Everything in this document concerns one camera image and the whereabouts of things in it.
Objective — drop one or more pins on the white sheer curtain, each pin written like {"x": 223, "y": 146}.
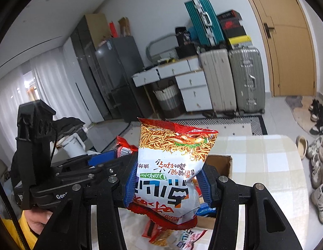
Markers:
{"x": 33, "y": 83}

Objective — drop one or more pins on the black printed bag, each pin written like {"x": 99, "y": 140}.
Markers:
{"x": 183, "y": 36}

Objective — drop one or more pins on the group of sneakers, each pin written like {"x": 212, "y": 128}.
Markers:
{"x": 320, "y": 200}

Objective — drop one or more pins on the red paper bag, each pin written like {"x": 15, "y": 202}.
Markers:
{"x": 113, "y": 30}

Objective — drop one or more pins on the black red shoe box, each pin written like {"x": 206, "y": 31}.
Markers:
{"x": 229, "y": 19}

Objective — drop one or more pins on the white jug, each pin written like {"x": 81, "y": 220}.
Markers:
{"x": 72, "y": 148}

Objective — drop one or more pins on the oval grey framed mirror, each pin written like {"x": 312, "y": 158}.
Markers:
{"x": 161, "y": 47}

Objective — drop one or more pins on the wooden door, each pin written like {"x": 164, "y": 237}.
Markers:
{"x": 289, "y": 57}

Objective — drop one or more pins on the yellow black box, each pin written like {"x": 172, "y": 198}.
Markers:
{"x": 239, "y": 42}

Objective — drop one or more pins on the person's left hand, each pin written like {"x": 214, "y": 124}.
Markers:
{"x": 37, "y": 221}

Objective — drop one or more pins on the black glass cabinet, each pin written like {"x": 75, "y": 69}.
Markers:
{"x": 83, "y": 57}

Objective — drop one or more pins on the red black snack packet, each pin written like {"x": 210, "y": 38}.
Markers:
{"x": 152, "y": 230}

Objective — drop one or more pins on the woven laundry basket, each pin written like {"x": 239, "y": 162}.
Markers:
{"x": 166, "y": 99}

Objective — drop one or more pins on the plain black bag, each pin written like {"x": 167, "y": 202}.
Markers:
{"x": 186, "y": 52}

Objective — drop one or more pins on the plain black shoe box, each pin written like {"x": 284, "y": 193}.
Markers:
{"x": 234, "y": 32}

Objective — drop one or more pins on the noodle snack bag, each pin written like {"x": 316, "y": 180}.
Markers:
{"x": 174, "y": 161}
{"x": 182, "y": 241}

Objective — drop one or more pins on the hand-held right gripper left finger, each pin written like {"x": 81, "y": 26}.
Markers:
{"x": 129, "y": 190}

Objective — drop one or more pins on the teal suitcase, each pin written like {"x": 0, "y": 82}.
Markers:
{"x": 200, "y": 23}

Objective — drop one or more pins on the dark grey fridge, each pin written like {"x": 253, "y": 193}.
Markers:
{"x": 117, "y": 65}

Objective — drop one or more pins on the black cloth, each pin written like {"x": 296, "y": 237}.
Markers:
{"x": 69, "y": 126}

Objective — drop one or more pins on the brown paper bag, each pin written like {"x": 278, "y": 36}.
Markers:
{"x": 124, "y": 26}

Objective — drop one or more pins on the person's left forearm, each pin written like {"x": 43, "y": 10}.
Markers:
{"x": 18, "y": 234}

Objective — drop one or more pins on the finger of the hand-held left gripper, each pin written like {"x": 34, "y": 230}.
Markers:
{"x": 104, "y": 158}
{"x": 99, "y": 173}

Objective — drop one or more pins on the large plain cardboard box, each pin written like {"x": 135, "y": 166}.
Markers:
{"x": 97, "y": 28}

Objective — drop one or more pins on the blue snack packet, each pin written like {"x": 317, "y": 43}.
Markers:
{"x": 207, "y": 208}

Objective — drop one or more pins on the beige grey floor rug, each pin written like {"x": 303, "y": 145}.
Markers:
{"x": 302, "y": 117}

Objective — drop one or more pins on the white drawer desk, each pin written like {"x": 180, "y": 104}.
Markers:
{"x": 192, "y": 83}

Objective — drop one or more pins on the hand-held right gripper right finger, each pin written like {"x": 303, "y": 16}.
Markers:
{"x": 204, "y": 185}

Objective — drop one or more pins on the beige suitcase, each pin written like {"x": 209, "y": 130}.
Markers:
{"x": 216, "y": 83}

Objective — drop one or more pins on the brown cardboard box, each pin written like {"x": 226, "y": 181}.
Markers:
{"x": 221, "y": 166}

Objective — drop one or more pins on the silver suitcase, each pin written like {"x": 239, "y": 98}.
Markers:
{"x": 245, "y": 83}

